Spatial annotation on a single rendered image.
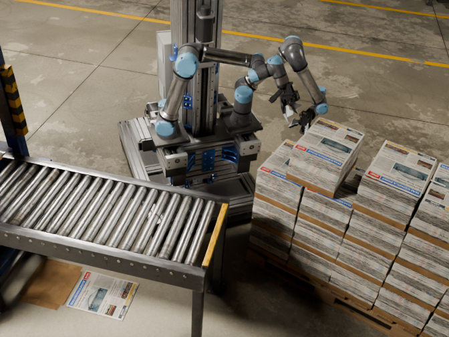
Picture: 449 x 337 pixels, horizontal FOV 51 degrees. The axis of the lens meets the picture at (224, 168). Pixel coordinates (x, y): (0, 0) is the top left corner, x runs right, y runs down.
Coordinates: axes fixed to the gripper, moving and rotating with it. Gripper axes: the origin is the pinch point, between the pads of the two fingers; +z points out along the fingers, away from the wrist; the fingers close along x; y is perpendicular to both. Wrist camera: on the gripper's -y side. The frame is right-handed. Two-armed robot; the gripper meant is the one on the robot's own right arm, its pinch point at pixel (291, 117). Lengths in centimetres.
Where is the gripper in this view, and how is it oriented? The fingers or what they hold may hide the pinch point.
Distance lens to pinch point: 265.7
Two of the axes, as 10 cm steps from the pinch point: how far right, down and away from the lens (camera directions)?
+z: 3.7, 8.5, 3.7
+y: 7.6, -0.5, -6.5
